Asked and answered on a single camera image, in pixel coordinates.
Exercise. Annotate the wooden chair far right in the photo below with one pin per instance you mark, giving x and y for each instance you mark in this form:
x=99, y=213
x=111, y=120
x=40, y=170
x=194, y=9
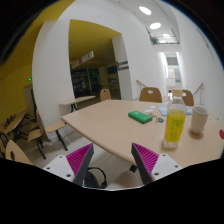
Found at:
x=188, y=98

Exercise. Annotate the left wooden table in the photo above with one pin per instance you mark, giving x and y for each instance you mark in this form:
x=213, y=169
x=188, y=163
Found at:
x=13, y=125

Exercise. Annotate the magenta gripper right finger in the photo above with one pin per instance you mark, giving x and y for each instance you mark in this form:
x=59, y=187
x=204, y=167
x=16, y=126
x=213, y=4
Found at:
x=145, y=160

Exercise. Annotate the small colourful card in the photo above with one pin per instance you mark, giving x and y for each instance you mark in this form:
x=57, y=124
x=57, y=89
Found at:
x=160, y=120

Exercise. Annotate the green flat box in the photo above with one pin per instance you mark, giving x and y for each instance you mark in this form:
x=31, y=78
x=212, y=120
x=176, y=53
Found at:
x=140, y=117

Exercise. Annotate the clear bottle yellow label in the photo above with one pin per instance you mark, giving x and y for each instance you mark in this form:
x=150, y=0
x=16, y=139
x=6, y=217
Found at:
x=176, y=113

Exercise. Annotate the white paper cup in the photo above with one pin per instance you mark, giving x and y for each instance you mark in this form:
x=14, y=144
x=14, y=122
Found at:
x=199, y=119

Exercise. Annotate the wooden chair far centre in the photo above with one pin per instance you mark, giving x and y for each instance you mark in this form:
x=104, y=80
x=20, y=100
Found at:
x=105, y=95

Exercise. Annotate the small wall-side table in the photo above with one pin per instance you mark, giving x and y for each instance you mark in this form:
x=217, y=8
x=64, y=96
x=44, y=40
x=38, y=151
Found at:
x=71, y=104

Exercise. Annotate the light wooden table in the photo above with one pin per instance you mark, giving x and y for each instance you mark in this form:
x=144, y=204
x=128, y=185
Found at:
x=108, y=125

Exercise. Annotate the wooden chair left of table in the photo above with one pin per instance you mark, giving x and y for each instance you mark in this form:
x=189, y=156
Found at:
x=54, y=127

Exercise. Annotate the hanging white sign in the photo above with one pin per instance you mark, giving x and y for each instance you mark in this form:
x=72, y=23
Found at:
x=83, y=59

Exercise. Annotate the wooden chair lower left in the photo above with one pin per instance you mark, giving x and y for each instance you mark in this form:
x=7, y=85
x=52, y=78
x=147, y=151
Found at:
x=14, y=153

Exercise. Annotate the wooden chair behind table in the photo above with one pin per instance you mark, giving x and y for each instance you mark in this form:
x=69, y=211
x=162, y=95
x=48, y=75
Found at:
x=150, y=94

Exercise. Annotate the red object table edge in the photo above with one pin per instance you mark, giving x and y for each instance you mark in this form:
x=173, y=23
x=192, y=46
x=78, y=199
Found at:
x=221, y=133

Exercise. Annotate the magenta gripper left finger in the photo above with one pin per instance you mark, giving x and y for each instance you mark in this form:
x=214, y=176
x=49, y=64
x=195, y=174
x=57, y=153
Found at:
x=79, y=161

